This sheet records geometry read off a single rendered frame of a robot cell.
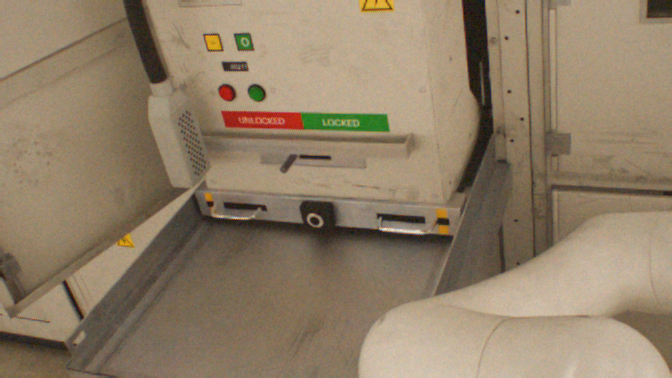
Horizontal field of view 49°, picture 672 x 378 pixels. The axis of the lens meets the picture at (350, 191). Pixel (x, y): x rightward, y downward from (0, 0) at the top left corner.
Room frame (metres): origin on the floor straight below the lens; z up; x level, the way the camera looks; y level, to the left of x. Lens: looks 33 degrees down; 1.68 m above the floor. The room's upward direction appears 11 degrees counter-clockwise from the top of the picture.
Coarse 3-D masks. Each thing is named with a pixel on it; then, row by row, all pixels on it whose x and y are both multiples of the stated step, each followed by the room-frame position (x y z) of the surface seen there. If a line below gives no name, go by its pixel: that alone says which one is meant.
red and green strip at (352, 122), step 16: (224, 112) 1.22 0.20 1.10; (240, 112) 1.21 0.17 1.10; (256, 112) 1.19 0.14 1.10; (272, 112) 1.18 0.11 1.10; (288, 112) 1.17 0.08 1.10; (304, 112) 1.15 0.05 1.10; (288, 128) 1.17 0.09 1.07; (304, 128) 1.15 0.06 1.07; (320, 128) 1.14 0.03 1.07; (336, 128) 1.13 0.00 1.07; (352, 128) 1.11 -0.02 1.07; (368, 128) 1.10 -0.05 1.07; (384, 128) 1.09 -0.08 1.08
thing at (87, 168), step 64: (0, 0) 1.28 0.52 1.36; (64, 0) 1.36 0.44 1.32; (0, 64) 1.24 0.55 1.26; (64, 64) 1.31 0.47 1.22; (128, 64) 1.42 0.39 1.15; (0, 128) 1.21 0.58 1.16; (64, 128) 1.29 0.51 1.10; (128, 128) 1.38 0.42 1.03; (0, 192) 1.17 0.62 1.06; (64, 192) 1.25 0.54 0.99; (128, 192) 1.34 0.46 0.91; (0, 256) 1.12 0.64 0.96; (64, 256) 1.21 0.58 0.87
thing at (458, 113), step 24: (432, 0) 1.09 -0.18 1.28; (456, 0) 1.22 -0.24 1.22; (432, 24) 1.07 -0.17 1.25; (456, 24) 1.20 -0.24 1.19; (432, 48) 1.06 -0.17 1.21; (456, 48) 1.19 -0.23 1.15; (432, 72) 1.05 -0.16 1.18; (456, 72) 1.18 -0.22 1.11; (456, 96) 1.16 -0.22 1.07; (480, 96) 1.33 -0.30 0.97; (456, 120) 1.15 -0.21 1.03; (480, 120) 1.31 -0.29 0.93; (456, 144) 1.13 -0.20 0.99; (456, 168) 1.12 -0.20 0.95
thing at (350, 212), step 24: (216, 192) 1.24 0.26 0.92; (240, 192) 1.22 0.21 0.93; (264, 192) 1.20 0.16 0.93; (456, 192) 1.08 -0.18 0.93; (264, 216) 1.20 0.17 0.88; (288, 216) 1.17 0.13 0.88; (336, 216) 1.13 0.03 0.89; (360, 216) 1.11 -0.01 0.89; (384, 216) 1.09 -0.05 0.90; (408, 216) 1.07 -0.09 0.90; (456, 216) 1.03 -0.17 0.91
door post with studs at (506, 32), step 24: (504, 0) 1.25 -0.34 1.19; (504, 24) 1.25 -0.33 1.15; (504, 48) 1.26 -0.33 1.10; (504, 72) 1.26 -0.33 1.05; (504, 96) 1.26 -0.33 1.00; (504, 120) 1.26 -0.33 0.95; (504, 144) 1.26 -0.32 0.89; (528, 144) 1.24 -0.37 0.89; (528, 168) 1.24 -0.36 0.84; (528, 192) 1.24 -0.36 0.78; (528, 216) 1.24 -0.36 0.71; (528, 240) 1.24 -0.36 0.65
